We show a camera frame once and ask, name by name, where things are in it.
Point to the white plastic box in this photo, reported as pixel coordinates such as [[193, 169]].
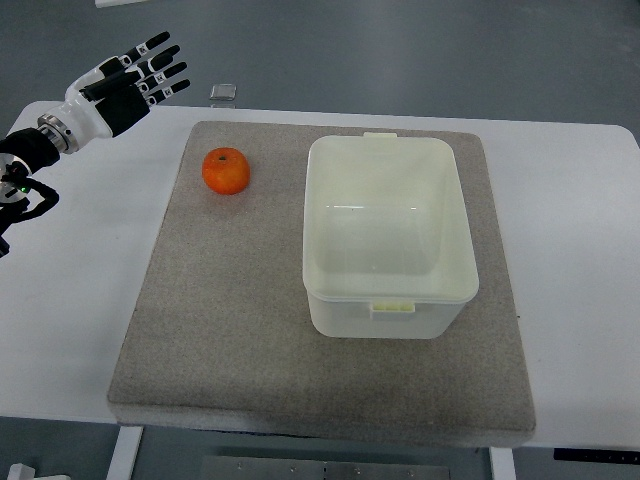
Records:
[[387, 248]]

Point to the small clear floor plate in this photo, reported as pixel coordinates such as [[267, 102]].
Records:
[[223, 92]]

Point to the white block bottom left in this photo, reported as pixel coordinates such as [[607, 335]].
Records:
[[21, 471]]

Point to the orange fruit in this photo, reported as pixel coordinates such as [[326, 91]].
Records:
[[226, 171]]

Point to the white table leg left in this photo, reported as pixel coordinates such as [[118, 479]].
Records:
[[125, 453]]

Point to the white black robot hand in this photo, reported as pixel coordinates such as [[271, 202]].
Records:
[[115, 95]]

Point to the white table leg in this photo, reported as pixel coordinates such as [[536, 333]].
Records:
[[125, 453], [502, 464]]

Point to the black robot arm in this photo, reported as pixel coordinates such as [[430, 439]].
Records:
[[24, 153]]

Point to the black control panel strip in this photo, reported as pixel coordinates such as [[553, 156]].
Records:
[[618, 457]]

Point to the white table leg right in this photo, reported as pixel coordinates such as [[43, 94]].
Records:
[[502, 464]]

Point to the grey felt mat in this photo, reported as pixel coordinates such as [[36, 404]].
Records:
[[221, 337]]

